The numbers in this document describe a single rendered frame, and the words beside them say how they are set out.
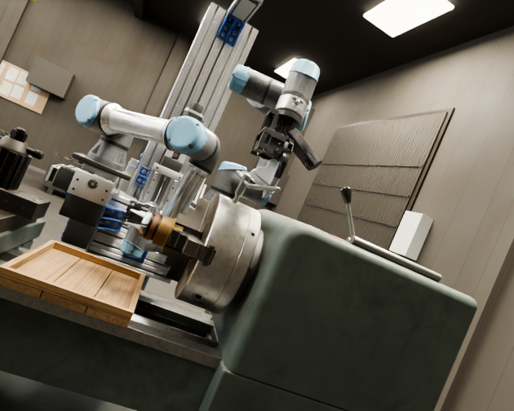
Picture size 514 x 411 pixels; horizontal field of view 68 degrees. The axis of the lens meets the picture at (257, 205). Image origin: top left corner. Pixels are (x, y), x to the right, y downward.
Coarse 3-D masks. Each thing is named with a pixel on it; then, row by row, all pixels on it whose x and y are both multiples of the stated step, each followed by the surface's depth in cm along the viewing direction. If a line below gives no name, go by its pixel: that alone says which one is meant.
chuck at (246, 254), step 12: (252, 216) 103; (252, 228) 99; (252, 240) 98; (240, 252) 96; (252, 252) 96; (240, 264) 95; (240, 276) 95; (228, 288) 96; (216, 300) 98; (228, 300) 98; (216, 312) 104
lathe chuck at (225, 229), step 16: (224, 208) 100; (240, 208) 103; (208, 224) 102; (224, 224) 96; (240, 224) 98; (208, 240) 94; (224, 240) 95; (240, 240) 96; (224, 256) 94; (192, 272) 94; (208, 272) 94; (224, 272) 94; (176, 288) 110; (192, 288) 96; (208, 288) 96; (192, 304) 103; (208, 304) 100
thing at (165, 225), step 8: (152, 216) 103; (160, 216) 105; (152, 224) 102; (160, 224) 102; (168, 224) 103; (176, 224) 107; (144, 232) 102; (152, 232) 102; (160, 232) 102; (168, 232) 102; (152, 240) 104; (160, 240) 102
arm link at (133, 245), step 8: (128, 232) 128; (136, 232) 127; (128, 240) 127; (136, 240) 127; (144, 240) 128; (128, 248) 127; (136, 248) 127; (144, 248) 130; (152, 248) 134; (136, 256) 128
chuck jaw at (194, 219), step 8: (200, 200) 113; (192, 208) 110; (200, 208) 112; (208, 208) 113; (184, 216) 108; (192, 216) 109; (200, 216) 110; (184, 224) 107; (192, 224) 108; (200, 224) 109; (192, 232) 110; (200, 232) 109
